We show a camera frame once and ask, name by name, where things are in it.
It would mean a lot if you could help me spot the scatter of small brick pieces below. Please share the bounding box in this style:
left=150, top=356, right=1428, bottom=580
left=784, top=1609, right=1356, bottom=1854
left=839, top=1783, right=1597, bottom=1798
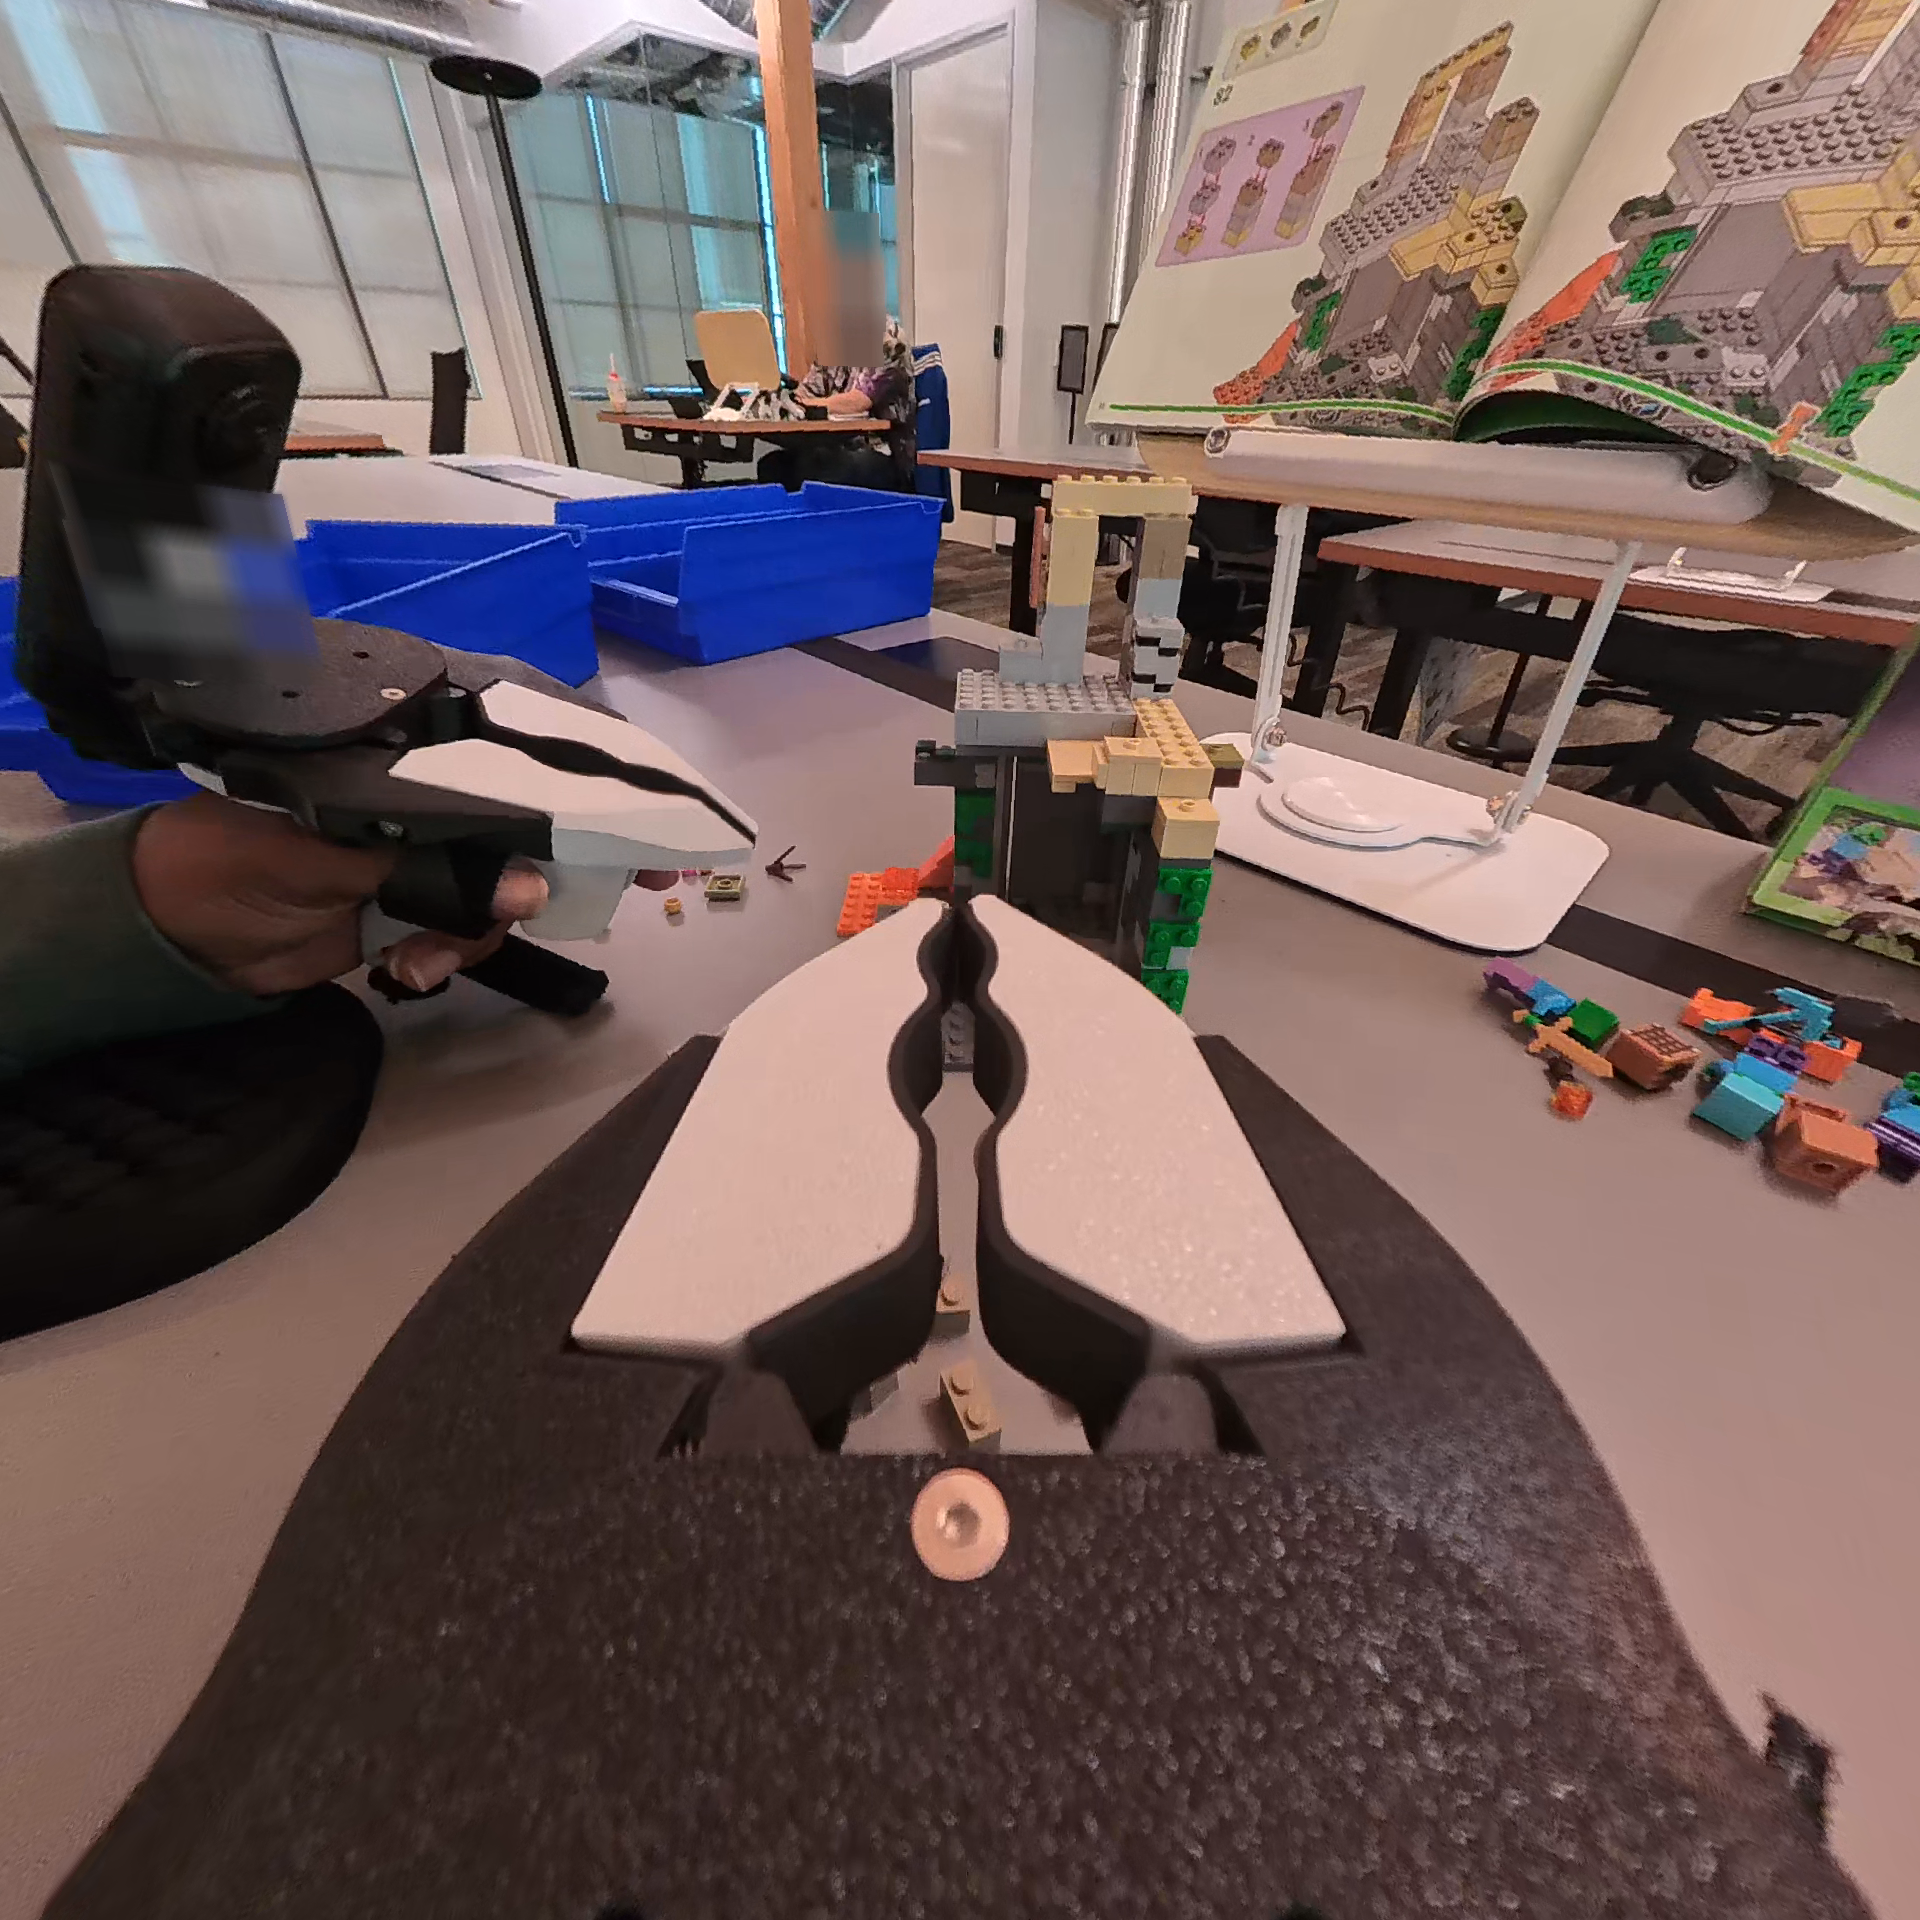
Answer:
left=637, top=844, right=811, bottom=922

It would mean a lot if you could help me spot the colourful brick pile right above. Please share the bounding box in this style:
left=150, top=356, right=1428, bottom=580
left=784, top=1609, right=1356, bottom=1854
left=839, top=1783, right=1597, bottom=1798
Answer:
left=1480, top=961, right=1920, bottom=1199

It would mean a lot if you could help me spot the blue plastic bin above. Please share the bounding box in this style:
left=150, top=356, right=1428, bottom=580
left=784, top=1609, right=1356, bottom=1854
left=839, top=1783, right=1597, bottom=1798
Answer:
left=0, top=516, right=600, bottom=808
left=556, top=480, right=945, bottom=666

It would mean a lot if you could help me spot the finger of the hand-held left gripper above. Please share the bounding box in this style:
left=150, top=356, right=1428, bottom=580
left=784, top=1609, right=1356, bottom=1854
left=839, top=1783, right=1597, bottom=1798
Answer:
left=387, top=739, right=755, bottom=874
left=477, top=680, right=761, bottom=838

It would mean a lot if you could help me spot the grey desk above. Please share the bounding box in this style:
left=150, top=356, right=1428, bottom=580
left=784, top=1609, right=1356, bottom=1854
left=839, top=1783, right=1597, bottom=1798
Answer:
left=0, top=450, right=1920, bottom=1920

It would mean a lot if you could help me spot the person's left hand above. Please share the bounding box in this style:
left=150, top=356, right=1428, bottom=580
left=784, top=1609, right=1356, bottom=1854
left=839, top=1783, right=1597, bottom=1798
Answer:
left=133, top=796, right=683, bottom=1003

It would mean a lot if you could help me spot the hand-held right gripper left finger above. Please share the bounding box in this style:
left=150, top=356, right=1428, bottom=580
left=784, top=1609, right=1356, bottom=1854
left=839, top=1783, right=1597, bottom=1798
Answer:
left=572, top=896, right=956, bottom=1452

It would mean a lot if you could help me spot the black floor lamp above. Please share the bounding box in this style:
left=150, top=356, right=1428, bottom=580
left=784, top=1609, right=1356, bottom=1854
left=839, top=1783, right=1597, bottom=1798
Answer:
left=430, top=55, right=585, bottom=471

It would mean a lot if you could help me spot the white book stand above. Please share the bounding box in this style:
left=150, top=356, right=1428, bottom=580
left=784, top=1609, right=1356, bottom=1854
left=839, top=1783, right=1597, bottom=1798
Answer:
left=1136, top=428, right=1920, bottom=955

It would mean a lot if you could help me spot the wooden pillar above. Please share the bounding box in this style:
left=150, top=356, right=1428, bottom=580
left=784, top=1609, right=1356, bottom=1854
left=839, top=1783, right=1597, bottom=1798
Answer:
left=752, top=0, right=830, bottom=375

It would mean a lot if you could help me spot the wooden chair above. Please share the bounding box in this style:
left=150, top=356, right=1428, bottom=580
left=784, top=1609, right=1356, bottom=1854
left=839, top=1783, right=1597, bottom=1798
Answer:
left=689, top=307, right=784, bottom=409

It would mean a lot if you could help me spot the wooden-top black-leg desk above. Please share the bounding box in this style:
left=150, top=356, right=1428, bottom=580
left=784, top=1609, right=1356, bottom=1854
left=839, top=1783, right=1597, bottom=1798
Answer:
left=919, top=443, right=1185, bottom=633
left=1317, top=516, right=1920, bottom=753
left=597, top=402, right=895, bottom=492

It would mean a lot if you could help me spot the open brick instruction booklet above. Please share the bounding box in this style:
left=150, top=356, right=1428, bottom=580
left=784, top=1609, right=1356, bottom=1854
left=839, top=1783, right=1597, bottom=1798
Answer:
left=1083, top=0, right=1920, bottom=506

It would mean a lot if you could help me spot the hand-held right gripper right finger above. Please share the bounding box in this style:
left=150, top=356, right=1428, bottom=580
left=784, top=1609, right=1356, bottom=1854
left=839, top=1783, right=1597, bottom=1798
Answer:
left=959, top=895, right=1348, bottom=1452

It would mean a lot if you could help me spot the toy brick model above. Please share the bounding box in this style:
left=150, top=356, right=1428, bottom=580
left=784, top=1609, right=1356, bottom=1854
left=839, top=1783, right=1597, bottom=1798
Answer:
left=837, top=471, right=1247, bottom=1075

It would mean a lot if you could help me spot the green toy brick set box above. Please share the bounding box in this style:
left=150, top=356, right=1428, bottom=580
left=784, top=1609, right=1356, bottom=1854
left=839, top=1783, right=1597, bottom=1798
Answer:
left=1744, top=644, right=1920, bottom=964

